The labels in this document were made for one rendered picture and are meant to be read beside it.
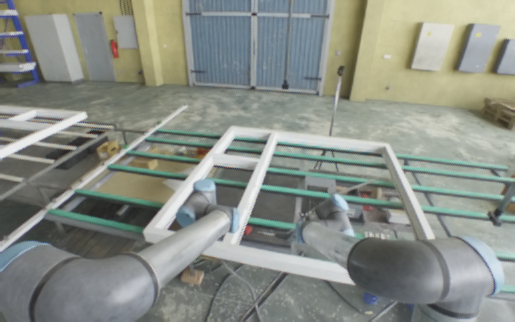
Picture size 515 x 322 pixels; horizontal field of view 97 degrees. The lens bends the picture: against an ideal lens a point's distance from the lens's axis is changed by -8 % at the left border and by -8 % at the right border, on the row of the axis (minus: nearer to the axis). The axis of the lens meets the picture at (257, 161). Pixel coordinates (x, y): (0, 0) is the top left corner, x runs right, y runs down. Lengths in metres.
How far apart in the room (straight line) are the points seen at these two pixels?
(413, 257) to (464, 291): 0.11
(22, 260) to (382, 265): 0.61
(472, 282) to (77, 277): 0.65
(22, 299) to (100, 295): 0.11
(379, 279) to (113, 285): 0.46
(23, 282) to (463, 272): 0.72
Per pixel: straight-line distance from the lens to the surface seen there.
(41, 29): 10.64
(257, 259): 1.25
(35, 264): 0.53
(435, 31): 7.71
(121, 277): 0.48
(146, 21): 8.28
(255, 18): 7.38
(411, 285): 0.54
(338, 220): 1.10
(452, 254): 0.58
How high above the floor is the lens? 1.89
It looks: 30 degrees down
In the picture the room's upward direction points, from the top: 1 degrees clockwise
